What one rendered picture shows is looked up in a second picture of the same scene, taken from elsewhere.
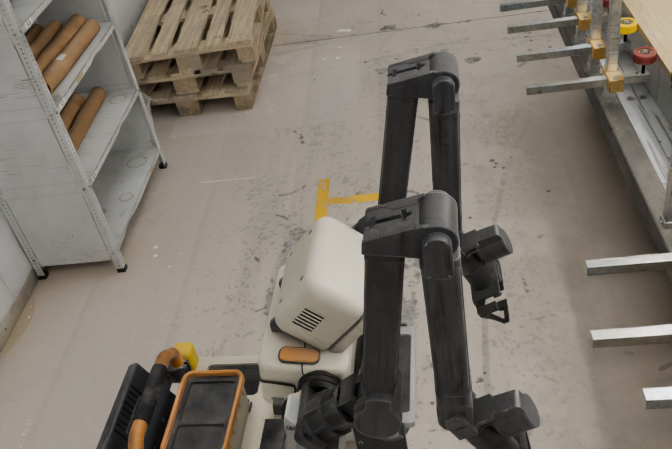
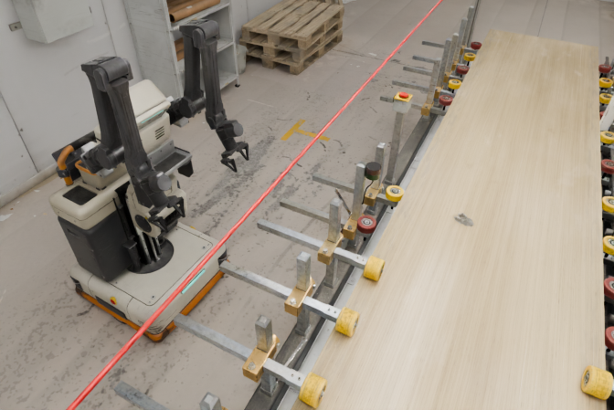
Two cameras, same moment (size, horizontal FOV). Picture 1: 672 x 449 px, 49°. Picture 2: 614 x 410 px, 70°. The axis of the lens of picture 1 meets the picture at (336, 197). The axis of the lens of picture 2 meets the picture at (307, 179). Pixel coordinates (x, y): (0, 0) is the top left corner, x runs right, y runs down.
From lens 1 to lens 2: 112 cm
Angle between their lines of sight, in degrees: 14
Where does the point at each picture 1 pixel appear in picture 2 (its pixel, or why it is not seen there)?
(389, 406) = (105, 152)
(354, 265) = (142, 101)
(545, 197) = not seen: hidden behind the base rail
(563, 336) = not seen: hidden behind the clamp
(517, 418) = (154, 182)
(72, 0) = not seen: outside the picture
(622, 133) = (414, 136)
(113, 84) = (224, 34)
